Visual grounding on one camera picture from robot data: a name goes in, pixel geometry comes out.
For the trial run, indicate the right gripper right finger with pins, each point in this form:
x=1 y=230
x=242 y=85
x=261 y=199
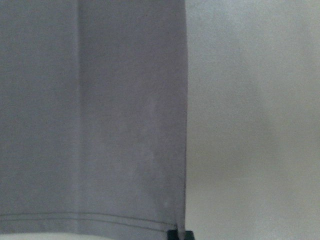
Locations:
x=189 y=235

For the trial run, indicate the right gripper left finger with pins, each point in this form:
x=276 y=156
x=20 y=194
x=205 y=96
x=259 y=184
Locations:
x=172 y=234

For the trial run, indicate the dark brown t-shirt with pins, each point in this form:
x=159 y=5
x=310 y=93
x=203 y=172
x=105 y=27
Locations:
x=93 y=117

